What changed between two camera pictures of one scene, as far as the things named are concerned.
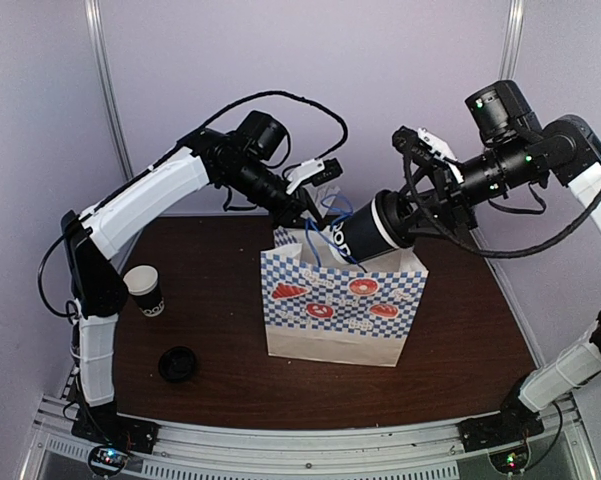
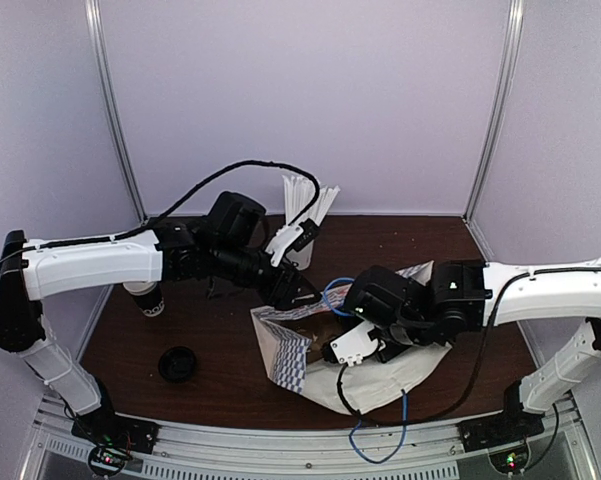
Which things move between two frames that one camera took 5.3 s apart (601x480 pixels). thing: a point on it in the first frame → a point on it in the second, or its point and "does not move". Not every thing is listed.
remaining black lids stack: (177, 364) does not move
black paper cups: (143, 284) does not move
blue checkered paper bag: (320, 308) → (294, 344)
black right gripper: (447, 188) → (384, 357)
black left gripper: (290, 214) → (283, 299)
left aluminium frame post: (98, 38) does not move
